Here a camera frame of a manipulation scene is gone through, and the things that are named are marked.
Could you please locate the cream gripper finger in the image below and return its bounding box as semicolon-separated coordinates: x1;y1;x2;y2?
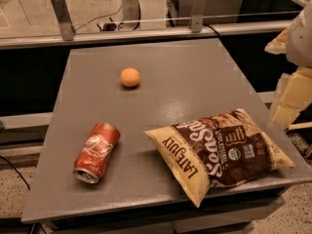
270;66;312;127
264;27;290;55

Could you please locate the red coke can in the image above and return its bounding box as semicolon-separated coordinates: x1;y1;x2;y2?
73;123;120;184

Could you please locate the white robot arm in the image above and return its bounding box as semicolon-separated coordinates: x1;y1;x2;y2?
264;0;312;127

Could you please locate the brown yellow chip bag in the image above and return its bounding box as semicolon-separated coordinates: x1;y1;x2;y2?
146;108;294;206

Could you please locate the orange fruit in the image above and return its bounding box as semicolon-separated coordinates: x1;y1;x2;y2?
120;68;140;88

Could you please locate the grey metal rail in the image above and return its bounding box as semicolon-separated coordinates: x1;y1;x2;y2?
0;20;292;50

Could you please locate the right metal rail bracket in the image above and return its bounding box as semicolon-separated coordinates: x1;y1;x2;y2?
190;0;206;33

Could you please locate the metal rail bracket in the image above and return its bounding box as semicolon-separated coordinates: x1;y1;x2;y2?
51;0;75;41
190;0;206;33

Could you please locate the left metal rail bracket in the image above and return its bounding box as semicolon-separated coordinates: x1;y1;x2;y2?
51;0;75;41

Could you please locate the black floor cable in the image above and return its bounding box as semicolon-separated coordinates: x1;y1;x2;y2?
0;154;31;191

